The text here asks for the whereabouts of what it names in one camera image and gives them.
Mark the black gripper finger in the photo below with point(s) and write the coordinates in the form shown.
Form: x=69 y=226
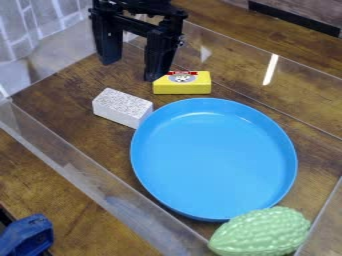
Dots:
x=163 y=41
x=109 y=39

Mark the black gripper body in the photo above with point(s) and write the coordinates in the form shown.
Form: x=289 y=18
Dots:
x=115 y=15

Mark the white speckled foam block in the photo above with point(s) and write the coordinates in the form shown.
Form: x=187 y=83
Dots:
x=122 y=108

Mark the blue round tray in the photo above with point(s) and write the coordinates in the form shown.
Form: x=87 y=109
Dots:
x=213 y=158

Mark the yellow rectangular box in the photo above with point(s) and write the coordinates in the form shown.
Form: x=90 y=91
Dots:
x=183 y=82

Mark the white patterned cloth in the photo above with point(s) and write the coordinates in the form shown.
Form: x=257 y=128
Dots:
x=30 y=20

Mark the green bumpy gourd toy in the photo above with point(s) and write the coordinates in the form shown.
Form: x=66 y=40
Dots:
x=269 y=232

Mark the clear acrylic enclosure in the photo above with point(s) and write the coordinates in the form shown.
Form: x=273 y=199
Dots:
x=65 y=158

